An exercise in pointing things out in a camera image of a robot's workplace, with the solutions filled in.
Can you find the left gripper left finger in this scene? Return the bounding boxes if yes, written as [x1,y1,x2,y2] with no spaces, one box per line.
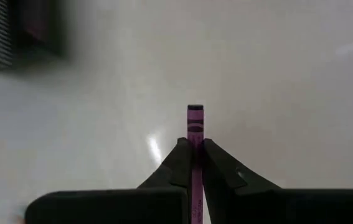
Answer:
[136,136,193,191]

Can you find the purple crayon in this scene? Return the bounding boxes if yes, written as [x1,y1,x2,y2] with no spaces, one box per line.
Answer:
[187,104,205,224]

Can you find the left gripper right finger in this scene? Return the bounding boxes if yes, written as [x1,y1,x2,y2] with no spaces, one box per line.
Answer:
[202,138,282,196]

